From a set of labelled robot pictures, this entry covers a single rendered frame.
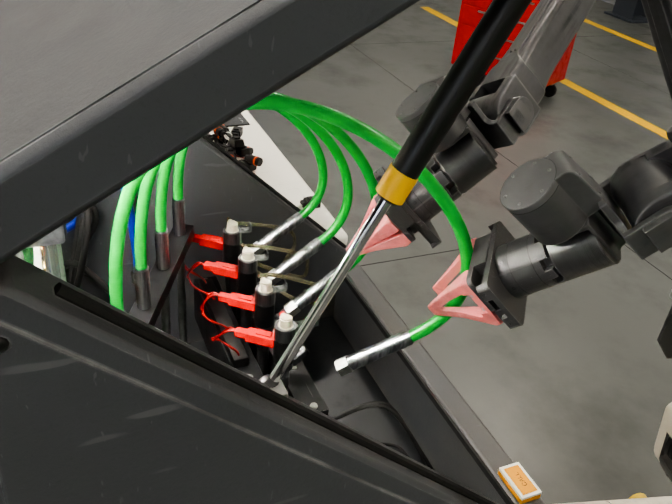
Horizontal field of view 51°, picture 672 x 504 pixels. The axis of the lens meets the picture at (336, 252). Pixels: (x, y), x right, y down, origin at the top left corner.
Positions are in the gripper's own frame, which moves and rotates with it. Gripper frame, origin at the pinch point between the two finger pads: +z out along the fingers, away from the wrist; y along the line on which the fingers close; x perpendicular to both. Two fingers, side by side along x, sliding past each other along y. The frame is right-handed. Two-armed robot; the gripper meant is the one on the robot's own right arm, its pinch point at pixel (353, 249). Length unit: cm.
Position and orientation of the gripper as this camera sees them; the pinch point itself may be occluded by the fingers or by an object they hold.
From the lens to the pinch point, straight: 86.1
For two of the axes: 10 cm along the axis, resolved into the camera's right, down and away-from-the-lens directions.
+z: -7.6, 6.0, 2.5
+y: -6.3, -5.8, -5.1
